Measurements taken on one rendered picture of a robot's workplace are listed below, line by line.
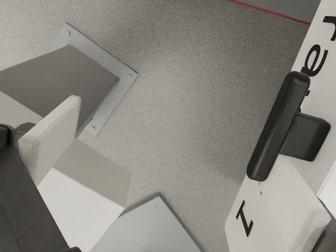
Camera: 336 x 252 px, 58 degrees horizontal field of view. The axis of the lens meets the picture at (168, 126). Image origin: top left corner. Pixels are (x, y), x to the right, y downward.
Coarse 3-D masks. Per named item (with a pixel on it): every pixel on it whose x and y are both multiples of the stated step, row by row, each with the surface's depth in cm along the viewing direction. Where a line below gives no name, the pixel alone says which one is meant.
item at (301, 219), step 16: (288, 160) 19; (272, 176) 19; (288, 176) 17; (272, 192) 19; (288, 192) 17; (304, 192) 15; (272, 208) 18; (288, 208) 16; (304, 208) 15; (320, 208) 14; (288, 224) 16; (304, 224) 14; (320, 224) 14; (288, 240) 16; (304, 240) 14
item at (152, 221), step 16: (128, 208) 131; (144, 208) 127; (160, 208) 127; (112, 224) 131; (128, 224) 130; (144, 224) 130; (160, 224) 130; (176, 224) 130; (112, 240) 134; (128, 240) 133; (144, 240) 133; (160, 240) 132; (176, 240) 133; (192, 240) 133
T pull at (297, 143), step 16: (288, 80) 18; (304, 80) 17; (288, 96) 18; (304, 96) 18; (272, 112) 19; (288, 112) 18; (272, 128) 18; (288, 128) 18; (304, 128) 18; (320, 128) 18; (256, 144) 20; (272, 144) 19; (288, 144) 19; (304, 144) 19; (320, 144) 19; (256, 160) 19; (272, 160) 19; (256, 176) 20
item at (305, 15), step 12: (240, 0) 82; (252, 0) 72; (264, 0) 64; (276, 0) 57; (288, 0) 52; (300, 0) 47; (312, 0) 44; (276, 12) 86; (288, 12) 75; (300, 12) 66; (312, 12) 59
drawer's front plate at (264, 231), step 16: (320, 16) 24; (320, 32) 23; (304, 48) 25; (320, 48) 22; (320, 80) 21; (320, 96) 21; (304, 112) 22; (320, 112) 20; (304, 160) 20; (320, 160) 19; (304, 176) 20; (320, 176) 18; (240, 192) 30; (256, 192) 27; (320, 192) 18; (256, 208) 26; (240, 224) 28; (256, 224) 25; (272, 224) 22; (240, 240) 27; (256, 240) 24; (272, 240) 22
